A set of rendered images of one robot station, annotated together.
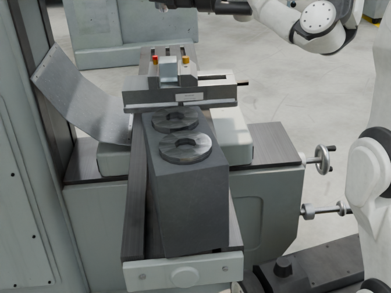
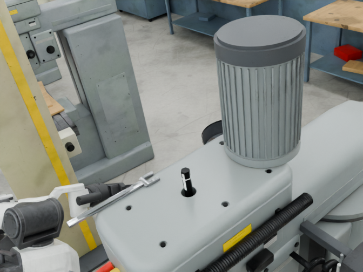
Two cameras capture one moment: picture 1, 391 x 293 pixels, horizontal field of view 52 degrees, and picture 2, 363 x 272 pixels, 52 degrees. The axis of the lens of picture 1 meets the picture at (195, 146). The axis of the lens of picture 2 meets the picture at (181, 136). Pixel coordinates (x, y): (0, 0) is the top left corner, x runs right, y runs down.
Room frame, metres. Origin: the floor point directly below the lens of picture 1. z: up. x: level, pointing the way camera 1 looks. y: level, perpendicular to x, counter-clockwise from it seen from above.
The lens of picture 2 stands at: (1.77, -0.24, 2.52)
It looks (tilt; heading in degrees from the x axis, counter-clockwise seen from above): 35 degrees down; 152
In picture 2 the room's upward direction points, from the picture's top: 10 degrees counter-clockwise
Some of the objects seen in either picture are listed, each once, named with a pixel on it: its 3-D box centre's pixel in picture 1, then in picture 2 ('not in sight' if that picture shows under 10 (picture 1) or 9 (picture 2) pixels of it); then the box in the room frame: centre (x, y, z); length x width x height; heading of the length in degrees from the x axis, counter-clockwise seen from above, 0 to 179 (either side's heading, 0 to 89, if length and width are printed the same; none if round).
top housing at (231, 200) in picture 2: not in sight; (197, 211); (1.18, 0.09, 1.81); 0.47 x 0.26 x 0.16; 93
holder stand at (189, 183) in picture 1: (183, 174); not in sight; (0.62, 0.03, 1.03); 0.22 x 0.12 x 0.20; 11
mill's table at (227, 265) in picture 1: (173, 117); not in sight; (1.12, 0.07, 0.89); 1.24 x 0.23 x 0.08; 3
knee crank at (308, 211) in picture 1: (330, 209); not in sight; (1.07, -0.47, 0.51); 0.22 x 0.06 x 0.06; 93
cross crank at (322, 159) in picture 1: (312, 160); not in sight; (1.21, -0.43, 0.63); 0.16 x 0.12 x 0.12; 93
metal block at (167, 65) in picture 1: (168, 68); not in sight; (1.16, 0.07, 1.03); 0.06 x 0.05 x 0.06; 1
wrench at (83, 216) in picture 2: not in sight; (114, 198); (1.09, -0.08, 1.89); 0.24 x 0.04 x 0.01; 92
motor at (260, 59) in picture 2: not in sight; (260, 93); (1.17, 0.32, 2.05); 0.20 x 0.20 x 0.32
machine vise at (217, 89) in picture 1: (179, 84); not in sight; (1.16, 0.04, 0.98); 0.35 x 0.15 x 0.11; 91
